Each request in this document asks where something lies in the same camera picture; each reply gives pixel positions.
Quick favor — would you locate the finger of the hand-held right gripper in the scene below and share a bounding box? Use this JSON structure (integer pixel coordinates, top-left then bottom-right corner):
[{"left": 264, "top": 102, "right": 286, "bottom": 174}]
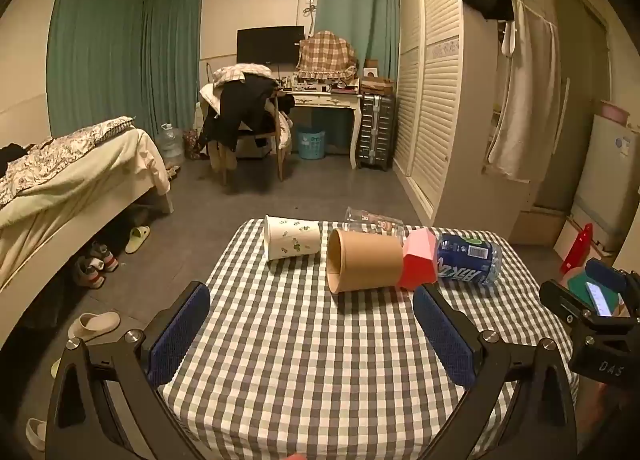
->
[
  {"left": 584, "top": 258, "right": 640, "bottom": 313},
  {"left": 538, "top": 279, "right": 593, "bottom": 327}
]

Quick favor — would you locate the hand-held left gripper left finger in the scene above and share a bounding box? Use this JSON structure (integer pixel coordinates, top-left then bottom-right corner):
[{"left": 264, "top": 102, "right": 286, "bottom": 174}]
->
[{"left": 45, "top": 281, "right": 211, "bottom": 460}]

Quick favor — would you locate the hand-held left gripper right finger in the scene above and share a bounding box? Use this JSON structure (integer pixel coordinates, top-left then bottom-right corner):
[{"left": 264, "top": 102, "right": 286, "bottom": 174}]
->
[{"left": 412, "top": 283, "right": 579, "bottom": 460}]

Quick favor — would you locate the pink cup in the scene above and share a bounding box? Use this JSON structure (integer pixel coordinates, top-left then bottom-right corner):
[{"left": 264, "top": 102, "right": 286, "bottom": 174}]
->
[{"left": 397, "top": 227, "right": 441, "bottom": 292}]

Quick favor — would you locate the brown paper cup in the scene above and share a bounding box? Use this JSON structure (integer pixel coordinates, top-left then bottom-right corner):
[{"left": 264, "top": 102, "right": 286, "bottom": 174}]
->
[{"left": 326, "top": 227, "right": 405, "bottom": 295}]

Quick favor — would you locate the clear glass cup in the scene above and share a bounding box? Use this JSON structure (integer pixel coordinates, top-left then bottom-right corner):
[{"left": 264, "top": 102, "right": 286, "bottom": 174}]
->
[{"left": 343, "top": 206, "right": 407, "bottom": 241}]

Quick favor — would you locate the white floral paper cup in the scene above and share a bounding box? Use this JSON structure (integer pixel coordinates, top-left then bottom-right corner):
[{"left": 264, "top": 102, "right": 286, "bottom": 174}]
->
[{"left": 263, "top": 215, "right": 322, "bottom": 262}]

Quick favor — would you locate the green box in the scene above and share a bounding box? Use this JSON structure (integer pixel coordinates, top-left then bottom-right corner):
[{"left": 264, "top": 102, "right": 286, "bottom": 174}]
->
[{"left": 569, "top": 274, "right": 599, "bottom": 307}]

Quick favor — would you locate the smartphone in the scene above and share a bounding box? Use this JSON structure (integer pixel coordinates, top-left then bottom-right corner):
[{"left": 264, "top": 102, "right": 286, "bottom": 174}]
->
[{"left": 585, "top": 282, "right": 614, "bottom": 317}]

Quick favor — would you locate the red plastic object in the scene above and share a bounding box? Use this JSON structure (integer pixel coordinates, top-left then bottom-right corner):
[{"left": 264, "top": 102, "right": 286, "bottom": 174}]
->
[{"left": 559, "top": 223, "right": 595, "bottom": 275}]

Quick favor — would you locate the blue label plastic bottle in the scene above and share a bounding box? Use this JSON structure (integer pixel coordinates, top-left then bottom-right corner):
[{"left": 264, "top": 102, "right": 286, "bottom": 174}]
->
[{"left": 435, "top": 233, "right": 503, "bottom": 286}]

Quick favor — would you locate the white fridge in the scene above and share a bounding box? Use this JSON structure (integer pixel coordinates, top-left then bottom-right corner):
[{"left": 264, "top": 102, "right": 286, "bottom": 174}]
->
[{"left": 569, "top": 112, "right": 640, "bottom": 255}]

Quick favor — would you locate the yellow-green slipper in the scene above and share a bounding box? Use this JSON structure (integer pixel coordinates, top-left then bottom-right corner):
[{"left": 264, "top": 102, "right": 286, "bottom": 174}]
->
[{"left": 124, "top": 225, "right": 152, "bottom": 255}]

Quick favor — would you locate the grey sneaker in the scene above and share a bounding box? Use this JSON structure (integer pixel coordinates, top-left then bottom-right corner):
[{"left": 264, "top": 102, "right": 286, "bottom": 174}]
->
[
  {"left": 90, "top": 243, "right": 120, "bottom": 272},
  {"left": 74, "top": 260, "right": 106, "bottom": 289}
]

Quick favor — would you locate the grey checkered tablecloth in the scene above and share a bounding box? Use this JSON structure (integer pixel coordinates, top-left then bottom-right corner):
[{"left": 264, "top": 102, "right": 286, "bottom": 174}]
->
[{"left": 159, "top": 217, "right": 581, "bottom": 460}]

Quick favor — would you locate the pink basin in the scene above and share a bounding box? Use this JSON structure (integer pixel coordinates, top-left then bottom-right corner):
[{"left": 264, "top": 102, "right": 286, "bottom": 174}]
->
[{"left": 599, "top": 99, "right": 631, "bottom": 124}]

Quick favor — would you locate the bed with cream sheet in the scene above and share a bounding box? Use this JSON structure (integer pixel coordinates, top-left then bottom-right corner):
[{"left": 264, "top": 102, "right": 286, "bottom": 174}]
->
[{"left": 0, "top": 116, "right": 176, "bottom": 341}]

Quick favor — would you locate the door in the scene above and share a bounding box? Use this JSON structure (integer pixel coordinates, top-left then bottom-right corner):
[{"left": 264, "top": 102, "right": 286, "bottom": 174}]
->
[{"left": 530, "top": 0, "right": 627, "bottom": 217}]

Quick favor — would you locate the white hanging towel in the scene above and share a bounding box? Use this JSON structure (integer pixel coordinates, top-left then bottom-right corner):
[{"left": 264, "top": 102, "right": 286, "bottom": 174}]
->
[{"left": 486, "top": 0, "right": 562, "bottom": 184}]

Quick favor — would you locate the clear water jug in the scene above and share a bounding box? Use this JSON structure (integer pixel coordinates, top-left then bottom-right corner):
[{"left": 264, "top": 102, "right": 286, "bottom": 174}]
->
[{"left": 154, "top": 123, "right": 186, "bottom": 167}]

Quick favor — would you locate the floral bag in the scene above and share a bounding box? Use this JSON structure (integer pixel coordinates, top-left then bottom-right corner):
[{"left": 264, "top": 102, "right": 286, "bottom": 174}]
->
[{"left": 182, "top": 129, "right": 202, "bottom": 160}]

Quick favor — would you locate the wooden chair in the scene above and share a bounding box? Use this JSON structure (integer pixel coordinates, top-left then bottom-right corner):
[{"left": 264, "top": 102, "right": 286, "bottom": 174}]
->
[{"left": 202, "top": 89, "right": 294, "bottom": 187}]

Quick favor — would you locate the silver suitcase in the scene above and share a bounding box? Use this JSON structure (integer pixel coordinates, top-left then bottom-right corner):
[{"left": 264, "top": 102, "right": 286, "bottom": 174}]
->
[{"left": 357, "top": 92, "right": 397, "bottom": 172}]

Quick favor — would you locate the floral quilt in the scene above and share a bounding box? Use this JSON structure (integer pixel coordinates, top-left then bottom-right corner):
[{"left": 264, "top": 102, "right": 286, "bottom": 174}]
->
[{"left": 0, "top": 116, "right": 139, "bottom": 207}]

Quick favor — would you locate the blue plastic basket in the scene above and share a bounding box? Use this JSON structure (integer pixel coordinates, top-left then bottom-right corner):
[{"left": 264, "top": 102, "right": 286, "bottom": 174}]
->
[{"left": 296, "top": 125, "right": 327, "bottom": 160}]

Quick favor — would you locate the black clothing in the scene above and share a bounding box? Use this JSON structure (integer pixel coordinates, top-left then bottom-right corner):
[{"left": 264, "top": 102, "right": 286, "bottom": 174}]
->
[{"left": 199, "top": 74, "right": 282, "bottom": 153}]

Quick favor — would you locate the white louvered wardrobe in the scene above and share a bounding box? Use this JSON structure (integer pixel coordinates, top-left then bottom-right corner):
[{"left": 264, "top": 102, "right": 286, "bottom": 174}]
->
[{"left": 393, "top": 0, "right": 557, "bottom": 242}]

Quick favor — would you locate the cardboard box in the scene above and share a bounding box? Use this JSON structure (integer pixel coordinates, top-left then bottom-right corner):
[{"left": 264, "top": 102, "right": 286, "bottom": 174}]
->
[{"left": 360, "top": 77, "right": 396, "bottom": 96}]

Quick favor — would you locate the white desk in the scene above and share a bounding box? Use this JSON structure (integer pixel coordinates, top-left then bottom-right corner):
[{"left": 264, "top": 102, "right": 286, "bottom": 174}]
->
[{"left": 289, "top": 88, "right": 364, "bottom": 170}]

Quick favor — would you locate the plaid cloth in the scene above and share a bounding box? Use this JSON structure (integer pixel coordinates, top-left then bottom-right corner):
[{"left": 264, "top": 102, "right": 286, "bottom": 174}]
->
[{"left": 212, "top": 64, "right": 274, "bottom": 89}]

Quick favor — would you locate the green curtain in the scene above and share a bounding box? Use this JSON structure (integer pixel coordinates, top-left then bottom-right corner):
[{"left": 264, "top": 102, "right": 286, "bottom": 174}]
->
[
  {"left": 46, "top": 0, "right": 151, "bottom": 137},
  {"left": 143, "top": 0, "right": 206, "bottom": 130},
  {"left": 314, "top": 0, "right": 404, "bottom": 85}
]

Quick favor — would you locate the plaid cloth cover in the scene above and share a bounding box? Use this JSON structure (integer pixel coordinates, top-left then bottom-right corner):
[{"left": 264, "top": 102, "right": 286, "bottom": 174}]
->
[{"left": 295, "top": 31, "right": 359, "bottom": 84}]

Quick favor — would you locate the black monitor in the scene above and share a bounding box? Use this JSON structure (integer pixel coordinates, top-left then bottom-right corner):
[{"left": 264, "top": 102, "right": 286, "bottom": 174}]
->
[{"left": 236, "top": 25, "right": 305, "bottom": 65}]

